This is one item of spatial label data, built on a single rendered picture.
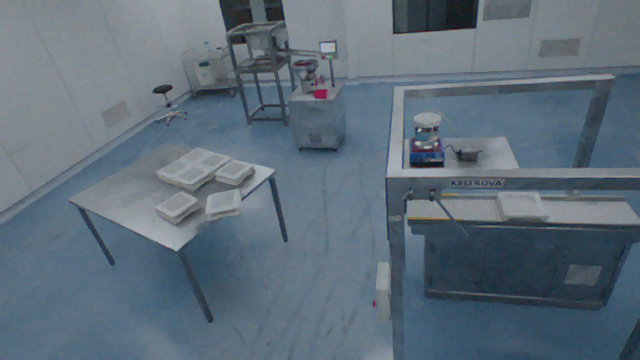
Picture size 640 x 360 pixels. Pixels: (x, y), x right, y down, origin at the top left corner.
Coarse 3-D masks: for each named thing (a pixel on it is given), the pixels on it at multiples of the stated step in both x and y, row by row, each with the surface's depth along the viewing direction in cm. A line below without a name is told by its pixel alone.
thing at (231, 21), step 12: (228, 0) 721; (240, 0) 714; (252, 0) 707; (264, 0) 701; (276, 0) 695; (228, 12) 734; (240, 12) 727; (252, 12) 720; (264, 12) 713; (276, 12) 707; (228, 24) 748; (240, 24) 740; (240, 36) 754
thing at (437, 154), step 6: (414, 144) 225; (438, 144) 221; (414, 150) 219; (420, 150) 218; (426, 150) 217; (432, 150) 216; (438, 150) 215; (444, 150) 217; (414, 156) 220; (420, 156) 219; (426, 156) 218; (432, 156) 217; (438, 156) 216; (444, 156) 216; (414, 162) 221; (420, 162) 220; (426, 162) 220; (432, 162) 219; (438, 162) 218
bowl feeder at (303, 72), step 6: (300, 60) 496; (306, 60) 497; (312, 60) 494; (300, 66) 498; (306, 66) 467; (312, 66) 469; (300, 72) 472; (306, 72) 471; (312, 72) 476; (300, 78) 487; (306, 78) 483; (312, 78) 492; (324, 78) 477; (306, 84) 487; (312, 84) 490; (306, 90) 492; (312, 90) 494
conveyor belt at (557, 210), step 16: (416, 208) 256; (432, 208) 254; (448, 208) 252; (464, 208) 250; (480, 208) 247; (496, 208) 245; (560, 208) 237; (576, 208) 235; (592, 208) 233; (608, 208) 231; (624, 208) 230
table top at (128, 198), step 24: (168, 144) 399; (144, 168) 358; (264, 168) 327; (96, 192) 331; (120, 192) 325; (144, 192) 320; (168, 192) 314; (192, 192) 309; (216, 192) 304; (240, 192) 300; (120, 216) 293; (144, 216) 289; (192, 216) 280; (168, 240) 260; (192, 240) 259
